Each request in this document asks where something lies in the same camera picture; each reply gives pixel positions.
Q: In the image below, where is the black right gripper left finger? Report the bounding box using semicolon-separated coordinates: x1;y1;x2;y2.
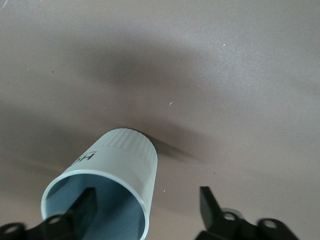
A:
0;187;98;240

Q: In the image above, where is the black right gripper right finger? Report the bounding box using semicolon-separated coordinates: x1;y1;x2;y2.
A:
196;186;298;240

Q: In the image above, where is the white mug with grey inside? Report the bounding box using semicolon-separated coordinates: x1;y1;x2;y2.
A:
40;127;159;240

